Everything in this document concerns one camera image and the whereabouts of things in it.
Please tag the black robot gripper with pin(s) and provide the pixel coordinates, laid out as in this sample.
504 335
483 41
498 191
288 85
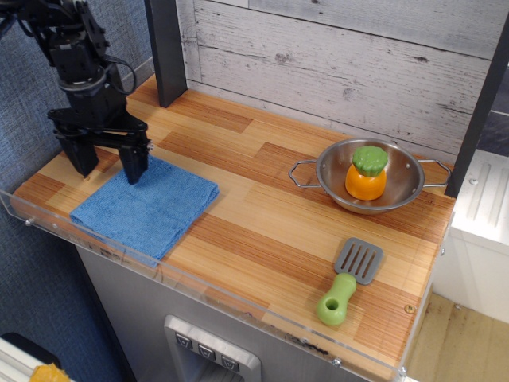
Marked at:
97 115

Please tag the blue napkin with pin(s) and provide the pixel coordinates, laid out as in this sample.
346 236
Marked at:
150 216

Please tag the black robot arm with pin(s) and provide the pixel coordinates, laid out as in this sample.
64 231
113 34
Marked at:
75 45

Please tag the clear acrylic table guard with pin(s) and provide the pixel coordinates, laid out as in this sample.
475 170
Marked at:
253 267

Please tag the silver dispenser button panel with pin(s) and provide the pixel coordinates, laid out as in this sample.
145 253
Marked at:
202 356

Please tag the orange toy carrot green top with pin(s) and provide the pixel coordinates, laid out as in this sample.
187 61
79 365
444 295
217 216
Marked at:
366 177

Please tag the steel colander bowl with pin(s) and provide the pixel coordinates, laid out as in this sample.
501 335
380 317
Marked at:
405 176

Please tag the white side cabinet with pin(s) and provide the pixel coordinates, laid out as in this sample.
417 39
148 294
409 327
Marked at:
472 269

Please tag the dark grey left post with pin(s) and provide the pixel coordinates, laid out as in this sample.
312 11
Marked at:
166 45

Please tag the dark grey post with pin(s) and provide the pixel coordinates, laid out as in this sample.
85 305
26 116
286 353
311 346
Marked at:
166 45
477 29

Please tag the grey spatula green handle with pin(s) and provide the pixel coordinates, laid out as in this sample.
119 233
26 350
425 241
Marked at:
356 263

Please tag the dark grey right post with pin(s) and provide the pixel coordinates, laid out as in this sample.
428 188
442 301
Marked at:
477 29

